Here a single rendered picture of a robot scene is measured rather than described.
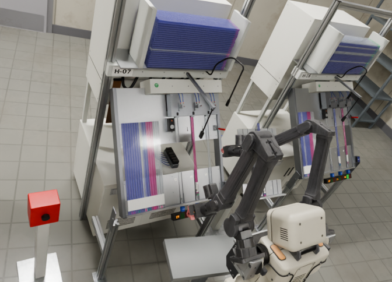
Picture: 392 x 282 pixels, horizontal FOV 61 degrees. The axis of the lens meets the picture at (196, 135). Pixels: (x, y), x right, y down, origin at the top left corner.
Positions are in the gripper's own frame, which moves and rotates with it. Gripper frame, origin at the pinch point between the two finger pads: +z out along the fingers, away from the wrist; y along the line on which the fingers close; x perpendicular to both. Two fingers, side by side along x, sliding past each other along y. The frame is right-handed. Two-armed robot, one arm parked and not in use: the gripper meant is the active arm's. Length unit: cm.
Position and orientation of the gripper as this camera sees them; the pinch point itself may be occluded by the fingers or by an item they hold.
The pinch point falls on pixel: (221, 150)
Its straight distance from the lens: 203.6
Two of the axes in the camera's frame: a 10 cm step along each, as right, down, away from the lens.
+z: -5.3, -0.2, 8.5
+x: 0.5, 10.0, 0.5
